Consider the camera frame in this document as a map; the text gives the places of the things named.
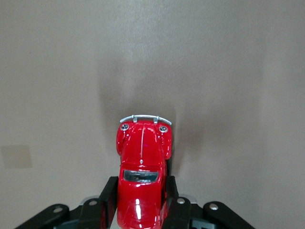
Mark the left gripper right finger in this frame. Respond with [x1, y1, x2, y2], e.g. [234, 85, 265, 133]
[162, 176, 257, 229]

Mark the red beetle toy car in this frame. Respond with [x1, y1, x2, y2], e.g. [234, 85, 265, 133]
[116, 114, 174, 229]

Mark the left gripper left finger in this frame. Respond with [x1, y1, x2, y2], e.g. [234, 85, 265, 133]
[14, 176, 119, 229]

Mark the small tan tape patch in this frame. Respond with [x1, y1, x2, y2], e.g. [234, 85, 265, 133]
[0, 145, 33, 170]

